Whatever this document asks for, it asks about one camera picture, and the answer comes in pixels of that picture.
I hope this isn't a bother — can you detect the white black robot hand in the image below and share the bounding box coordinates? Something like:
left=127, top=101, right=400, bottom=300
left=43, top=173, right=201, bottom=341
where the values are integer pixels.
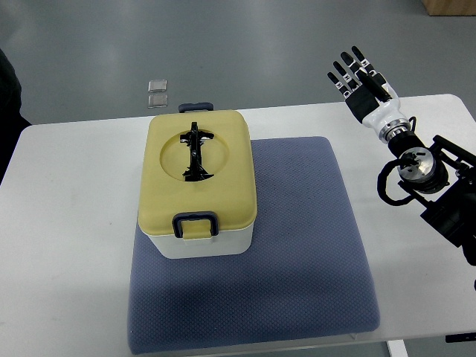
left=327, top=46, right=411, bottom=144

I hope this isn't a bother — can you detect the yellow box lid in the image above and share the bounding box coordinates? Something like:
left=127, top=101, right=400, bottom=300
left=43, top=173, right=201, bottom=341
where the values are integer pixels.
left=138, top=110, right=257, bottom=239

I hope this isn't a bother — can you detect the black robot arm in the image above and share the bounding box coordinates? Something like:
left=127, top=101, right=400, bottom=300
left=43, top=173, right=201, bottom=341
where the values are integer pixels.
left=377, top=117, right=475, bottom=266

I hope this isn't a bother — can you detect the cardboard box corner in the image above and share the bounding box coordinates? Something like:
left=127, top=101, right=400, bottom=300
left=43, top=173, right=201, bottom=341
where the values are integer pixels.
left=422, top=0, right=475, bottom=16

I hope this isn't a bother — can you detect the white storage box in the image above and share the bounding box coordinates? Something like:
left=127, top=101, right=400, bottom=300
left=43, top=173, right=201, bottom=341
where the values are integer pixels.
left=138, top=219, right=254, bottom=259

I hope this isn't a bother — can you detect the blue grey cushion mat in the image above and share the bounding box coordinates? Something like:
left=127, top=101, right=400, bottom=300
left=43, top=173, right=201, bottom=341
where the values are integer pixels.
left=128, top=137, right=380, bottom=354

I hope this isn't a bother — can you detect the lower clear floor tile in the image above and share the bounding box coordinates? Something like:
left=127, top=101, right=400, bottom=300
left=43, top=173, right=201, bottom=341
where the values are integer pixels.
left=147, top=93, right=168, bottom=109

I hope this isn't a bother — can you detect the dark object at left edge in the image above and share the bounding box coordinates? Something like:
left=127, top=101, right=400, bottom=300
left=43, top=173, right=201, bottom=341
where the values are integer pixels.
left=1, top=51, right=31, bottom=181

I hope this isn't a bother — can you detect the black table bracket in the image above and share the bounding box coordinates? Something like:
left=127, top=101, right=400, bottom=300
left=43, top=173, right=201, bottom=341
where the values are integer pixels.
left=445, top=332, right=476, bottom=343

